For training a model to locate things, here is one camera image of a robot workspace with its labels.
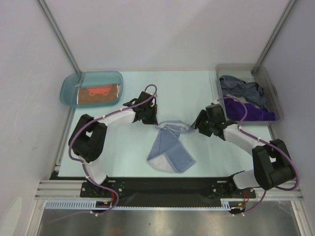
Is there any light blue towel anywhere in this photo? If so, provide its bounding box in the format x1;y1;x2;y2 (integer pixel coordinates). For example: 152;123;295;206
147;120;196;174

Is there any brown orange towel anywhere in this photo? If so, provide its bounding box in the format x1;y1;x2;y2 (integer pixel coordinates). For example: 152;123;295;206
77;83;121;105

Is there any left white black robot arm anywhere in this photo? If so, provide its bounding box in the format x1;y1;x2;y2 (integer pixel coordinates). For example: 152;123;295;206
68;91;158;197

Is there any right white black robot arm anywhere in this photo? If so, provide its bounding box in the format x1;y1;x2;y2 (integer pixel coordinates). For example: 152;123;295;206
191;104;298;198

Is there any purple towel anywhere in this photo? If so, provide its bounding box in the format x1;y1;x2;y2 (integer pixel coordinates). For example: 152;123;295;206
224;96;276;121

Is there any dark blue grey towel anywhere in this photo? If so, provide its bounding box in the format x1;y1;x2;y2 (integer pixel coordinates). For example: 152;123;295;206
219;75;267;108

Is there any clear grey plastic bin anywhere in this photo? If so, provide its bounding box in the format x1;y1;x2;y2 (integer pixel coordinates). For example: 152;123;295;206
216;64;284;125

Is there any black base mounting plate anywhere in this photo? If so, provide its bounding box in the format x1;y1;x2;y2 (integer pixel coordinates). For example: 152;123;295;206
80;177;256;208

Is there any teal plastic bin lid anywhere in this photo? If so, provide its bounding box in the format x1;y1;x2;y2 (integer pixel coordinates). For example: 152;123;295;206
60;71;124;109

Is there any right aluminium corner post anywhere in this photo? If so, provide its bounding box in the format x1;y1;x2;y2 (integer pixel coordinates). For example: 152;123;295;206
251;0;298;74

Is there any aluminium corner post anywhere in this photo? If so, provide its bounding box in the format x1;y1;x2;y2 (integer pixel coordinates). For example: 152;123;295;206
251;0;298;74
36;0;81;73

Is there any light blue cable duct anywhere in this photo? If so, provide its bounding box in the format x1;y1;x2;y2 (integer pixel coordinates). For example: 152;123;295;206
45;198;249;211

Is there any left aluminium corner post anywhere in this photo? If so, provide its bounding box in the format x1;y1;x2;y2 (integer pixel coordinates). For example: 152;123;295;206
36;0;81;73

